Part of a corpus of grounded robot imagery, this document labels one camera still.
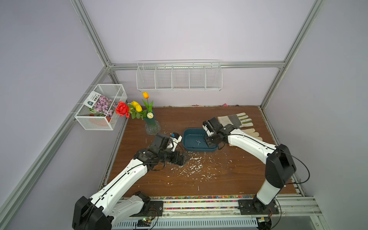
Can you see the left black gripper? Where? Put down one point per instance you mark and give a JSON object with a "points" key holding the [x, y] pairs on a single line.
{"points": [[175, 160]]}

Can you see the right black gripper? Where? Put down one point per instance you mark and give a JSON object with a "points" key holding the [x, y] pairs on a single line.
{"points": [[206, 139]]}

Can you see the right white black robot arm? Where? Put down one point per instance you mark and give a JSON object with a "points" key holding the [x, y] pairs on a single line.
{"points": [[279, 164]]}

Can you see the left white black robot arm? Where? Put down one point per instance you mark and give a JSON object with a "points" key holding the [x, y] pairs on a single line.
{"points": [[123, 184]]}

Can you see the teal plastic storage box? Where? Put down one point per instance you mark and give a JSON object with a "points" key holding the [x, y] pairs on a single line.
{"points": [[191, 135]]}

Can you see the white grey work glove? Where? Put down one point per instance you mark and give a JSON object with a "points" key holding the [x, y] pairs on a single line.
{"points": [[240, 120]]}

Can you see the cream canvas work glove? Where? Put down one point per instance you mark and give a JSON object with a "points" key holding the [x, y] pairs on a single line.
{"points": [[253, 132]]}

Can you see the glass flower vase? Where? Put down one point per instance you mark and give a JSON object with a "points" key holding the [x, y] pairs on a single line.
{"points": [[152, 126]]}

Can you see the yellow artificial tulips bunch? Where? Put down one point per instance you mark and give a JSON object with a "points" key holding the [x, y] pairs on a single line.
{"points": [[136, 110]]}

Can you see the red artificial rose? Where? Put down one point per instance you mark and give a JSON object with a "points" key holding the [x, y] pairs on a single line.
{"points": [[122, 109]]}

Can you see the purple flower packet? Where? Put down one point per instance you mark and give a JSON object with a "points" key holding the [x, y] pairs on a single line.
{"points": [[99, 105]]}

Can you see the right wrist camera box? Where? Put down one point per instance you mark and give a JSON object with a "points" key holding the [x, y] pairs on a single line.
{"points": [[209, 129]]}

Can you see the white wire wall shelf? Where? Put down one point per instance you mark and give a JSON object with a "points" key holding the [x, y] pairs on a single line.
{"points": [[179, 75]]}

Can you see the white wire side basket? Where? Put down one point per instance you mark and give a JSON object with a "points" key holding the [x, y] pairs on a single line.
{"points": [[89, 121]]}

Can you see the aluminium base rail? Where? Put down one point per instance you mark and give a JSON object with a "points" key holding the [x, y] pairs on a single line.
{"points": [[203, 212]]}

